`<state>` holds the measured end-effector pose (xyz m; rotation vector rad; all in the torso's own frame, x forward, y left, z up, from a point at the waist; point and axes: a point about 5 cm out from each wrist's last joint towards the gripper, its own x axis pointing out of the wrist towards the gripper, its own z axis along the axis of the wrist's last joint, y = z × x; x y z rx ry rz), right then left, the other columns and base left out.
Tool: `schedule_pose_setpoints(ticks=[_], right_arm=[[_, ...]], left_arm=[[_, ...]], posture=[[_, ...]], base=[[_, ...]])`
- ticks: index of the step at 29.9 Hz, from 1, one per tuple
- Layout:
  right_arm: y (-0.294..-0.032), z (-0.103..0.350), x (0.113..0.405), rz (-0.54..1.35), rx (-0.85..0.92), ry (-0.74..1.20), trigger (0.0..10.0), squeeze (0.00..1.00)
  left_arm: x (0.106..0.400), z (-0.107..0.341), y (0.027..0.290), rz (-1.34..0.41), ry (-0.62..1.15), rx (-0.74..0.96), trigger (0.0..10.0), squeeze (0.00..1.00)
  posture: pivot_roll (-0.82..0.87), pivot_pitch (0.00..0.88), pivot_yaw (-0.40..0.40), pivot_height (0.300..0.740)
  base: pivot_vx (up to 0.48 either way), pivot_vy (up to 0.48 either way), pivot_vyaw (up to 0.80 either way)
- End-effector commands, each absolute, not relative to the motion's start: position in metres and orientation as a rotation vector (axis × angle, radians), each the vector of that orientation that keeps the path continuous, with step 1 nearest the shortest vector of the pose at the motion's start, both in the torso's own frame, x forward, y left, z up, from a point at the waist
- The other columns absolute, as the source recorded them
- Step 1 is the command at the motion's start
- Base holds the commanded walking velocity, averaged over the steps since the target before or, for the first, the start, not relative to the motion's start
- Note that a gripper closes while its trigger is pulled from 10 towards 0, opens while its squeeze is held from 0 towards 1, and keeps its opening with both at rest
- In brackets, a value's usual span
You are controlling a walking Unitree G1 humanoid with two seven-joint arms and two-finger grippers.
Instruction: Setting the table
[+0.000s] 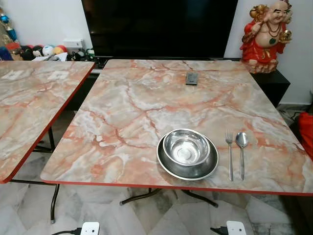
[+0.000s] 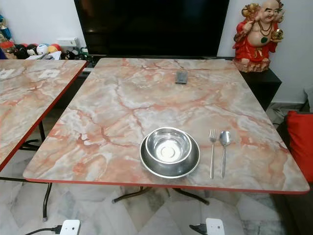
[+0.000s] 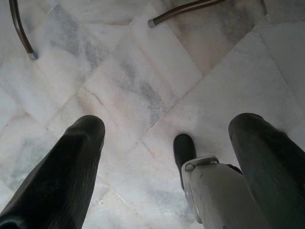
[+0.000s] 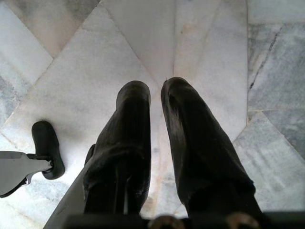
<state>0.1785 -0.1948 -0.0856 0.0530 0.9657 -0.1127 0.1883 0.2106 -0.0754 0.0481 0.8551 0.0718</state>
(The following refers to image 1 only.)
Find red cushion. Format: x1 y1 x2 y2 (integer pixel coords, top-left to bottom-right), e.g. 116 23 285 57
298 112 313 160

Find steel spoon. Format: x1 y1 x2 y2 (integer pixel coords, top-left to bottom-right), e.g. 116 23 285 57
235 132 248 181

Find steel fork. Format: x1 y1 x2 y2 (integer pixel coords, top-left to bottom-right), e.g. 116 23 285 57
225 130 234 182

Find red laughing Buddha statue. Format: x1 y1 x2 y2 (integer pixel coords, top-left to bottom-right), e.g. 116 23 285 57
240 0 293 74

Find small grey flat box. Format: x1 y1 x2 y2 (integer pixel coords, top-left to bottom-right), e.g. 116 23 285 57
185 72 199 86

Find steel plate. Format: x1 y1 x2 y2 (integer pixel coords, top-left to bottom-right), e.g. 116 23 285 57
157 132 219 181

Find steel bowl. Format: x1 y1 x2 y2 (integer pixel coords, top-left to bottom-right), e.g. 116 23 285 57
162 129 211 167

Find black television screen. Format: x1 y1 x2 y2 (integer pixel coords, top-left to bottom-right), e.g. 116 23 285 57
82 0 239 58

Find white paper sheet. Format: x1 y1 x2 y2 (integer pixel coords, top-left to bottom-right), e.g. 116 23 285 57
46 53 69 61

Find black toy figure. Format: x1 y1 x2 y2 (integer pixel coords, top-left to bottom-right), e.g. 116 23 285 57
31 45 44 59
19 46 32 61

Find red toy figure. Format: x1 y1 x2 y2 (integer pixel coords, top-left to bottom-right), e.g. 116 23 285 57
6 43 20 54

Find gold and blue trophy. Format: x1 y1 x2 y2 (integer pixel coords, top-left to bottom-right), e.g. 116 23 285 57
0 12 18 46

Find black metal table frame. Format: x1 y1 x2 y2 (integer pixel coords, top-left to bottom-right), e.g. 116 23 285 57
120 188 219 208
10 126 60 223

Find tangled black cables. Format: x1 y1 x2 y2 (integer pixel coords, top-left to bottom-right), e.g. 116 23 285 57
81 48 98 61

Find white wall socket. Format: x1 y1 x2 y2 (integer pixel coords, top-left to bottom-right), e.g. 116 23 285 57
64 39 85 49

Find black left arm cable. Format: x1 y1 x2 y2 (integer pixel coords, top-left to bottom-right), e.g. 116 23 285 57
50 227 82 235

